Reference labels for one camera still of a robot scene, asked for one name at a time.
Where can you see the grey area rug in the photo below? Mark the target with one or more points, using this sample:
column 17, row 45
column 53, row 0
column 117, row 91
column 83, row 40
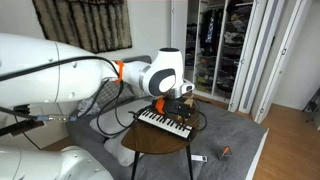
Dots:
column 244, row 137

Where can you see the small black piano keyboard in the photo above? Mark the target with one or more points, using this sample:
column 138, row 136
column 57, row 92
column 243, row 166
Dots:
column 164, row 123

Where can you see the shaggy striped wall hanging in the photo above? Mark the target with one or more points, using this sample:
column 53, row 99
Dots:
column 94, row 25

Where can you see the grey floor cushion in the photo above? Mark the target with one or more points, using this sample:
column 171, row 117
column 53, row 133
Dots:
column 115, row 120

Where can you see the white remote control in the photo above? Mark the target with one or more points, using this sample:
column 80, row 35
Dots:
column 199, row 158

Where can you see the white folding closet door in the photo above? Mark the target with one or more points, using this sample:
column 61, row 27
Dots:
column 273, row 30

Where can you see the open wardrobe with clothes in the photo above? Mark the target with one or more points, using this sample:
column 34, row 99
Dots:
column 216, row 31

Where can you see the white floor pillow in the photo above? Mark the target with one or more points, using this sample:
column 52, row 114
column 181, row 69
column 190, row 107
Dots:
column 123, row 155

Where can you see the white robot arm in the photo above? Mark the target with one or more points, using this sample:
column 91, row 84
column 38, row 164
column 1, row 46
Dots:
column 44, row 71

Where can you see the round wooden side table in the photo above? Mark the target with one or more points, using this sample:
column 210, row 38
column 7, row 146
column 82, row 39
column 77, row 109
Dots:
column 147, row 139

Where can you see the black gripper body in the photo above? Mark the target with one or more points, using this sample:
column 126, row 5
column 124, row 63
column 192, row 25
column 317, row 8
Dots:
column 172, row 106

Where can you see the small orange grey triangular object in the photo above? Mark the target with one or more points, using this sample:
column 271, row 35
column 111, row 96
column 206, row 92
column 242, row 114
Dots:
column 226, row 153

